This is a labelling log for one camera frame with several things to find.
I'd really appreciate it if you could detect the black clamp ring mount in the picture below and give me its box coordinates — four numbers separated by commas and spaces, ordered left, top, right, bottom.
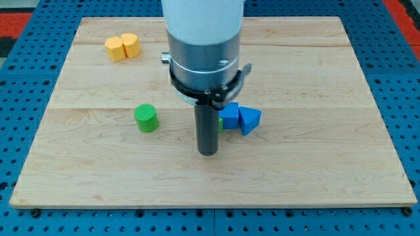
169, 64, 252, 110

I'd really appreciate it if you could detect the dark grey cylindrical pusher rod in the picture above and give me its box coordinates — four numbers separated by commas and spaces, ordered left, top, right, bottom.
194, 105, 219, 156

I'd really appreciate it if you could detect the green star block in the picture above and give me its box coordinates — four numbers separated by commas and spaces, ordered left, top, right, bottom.
218, 117, 223, 133

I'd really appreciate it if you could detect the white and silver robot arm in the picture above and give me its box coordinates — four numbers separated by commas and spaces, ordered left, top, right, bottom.
161, 0, 252, 156

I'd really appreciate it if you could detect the blue cube block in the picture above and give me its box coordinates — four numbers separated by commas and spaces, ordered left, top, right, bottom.
219, 102, 239, 130

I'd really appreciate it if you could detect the blue triangle block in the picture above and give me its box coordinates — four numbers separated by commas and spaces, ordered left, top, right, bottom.
239, 106, 262, 136

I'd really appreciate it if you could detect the green cylinder block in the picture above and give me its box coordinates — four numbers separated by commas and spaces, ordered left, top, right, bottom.
134, 104, 159, 132

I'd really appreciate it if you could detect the light wooden board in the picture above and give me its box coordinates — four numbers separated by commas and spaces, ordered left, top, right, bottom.
10, 16, 417, 209

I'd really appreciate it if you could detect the yellow rounded block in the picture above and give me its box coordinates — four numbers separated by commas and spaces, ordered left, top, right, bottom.
121, 33, 142, 58

